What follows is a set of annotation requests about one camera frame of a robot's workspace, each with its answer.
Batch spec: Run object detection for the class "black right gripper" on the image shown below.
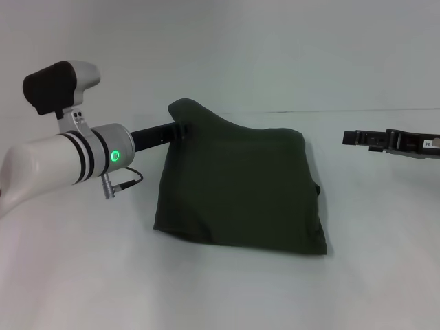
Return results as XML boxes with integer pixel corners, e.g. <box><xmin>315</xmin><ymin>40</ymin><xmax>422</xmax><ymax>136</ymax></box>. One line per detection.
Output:
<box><xmin>342</xmin><ymin>129</ymin><xmax>440</xmax><ymax>161</ymax></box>

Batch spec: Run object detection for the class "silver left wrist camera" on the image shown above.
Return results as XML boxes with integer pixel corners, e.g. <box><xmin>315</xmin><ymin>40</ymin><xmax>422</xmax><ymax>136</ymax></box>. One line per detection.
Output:
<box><xmin>22</xmin><ymin>60</ymin><xmax>101</xmax><ymax>133</ymax></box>

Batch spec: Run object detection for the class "dark green shirt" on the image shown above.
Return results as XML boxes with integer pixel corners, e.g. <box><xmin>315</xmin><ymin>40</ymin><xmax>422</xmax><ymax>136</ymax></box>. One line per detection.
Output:
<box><xmin>151</xmin><ymin>98</ymin><xmax>329</xmax><ymax>257</ymax></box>

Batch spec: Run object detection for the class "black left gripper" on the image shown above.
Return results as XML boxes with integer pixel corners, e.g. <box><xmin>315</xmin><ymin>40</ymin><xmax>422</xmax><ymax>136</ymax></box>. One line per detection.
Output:
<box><xmin>129</xmin><ymin>121</ymin><xmax>190</xmax><ymax>155</ymax></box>

